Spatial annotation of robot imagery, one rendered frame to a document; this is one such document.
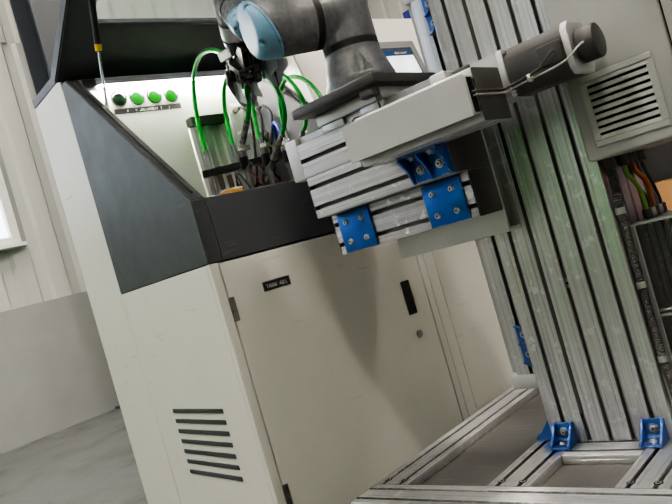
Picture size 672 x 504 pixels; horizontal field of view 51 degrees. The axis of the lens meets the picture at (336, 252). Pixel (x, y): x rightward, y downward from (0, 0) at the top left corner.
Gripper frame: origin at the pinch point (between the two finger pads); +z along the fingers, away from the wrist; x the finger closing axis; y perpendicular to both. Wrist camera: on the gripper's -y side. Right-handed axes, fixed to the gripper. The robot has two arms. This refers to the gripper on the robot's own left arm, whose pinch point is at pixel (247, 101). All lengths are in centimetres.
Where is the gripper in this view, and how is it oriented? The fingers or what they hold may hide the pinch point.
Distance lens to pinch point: 203.4
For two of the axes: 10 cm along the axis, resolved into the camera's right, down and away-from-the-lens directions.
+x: 8.2, -4.6, 3.4
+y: 5.6, 5.4, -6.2
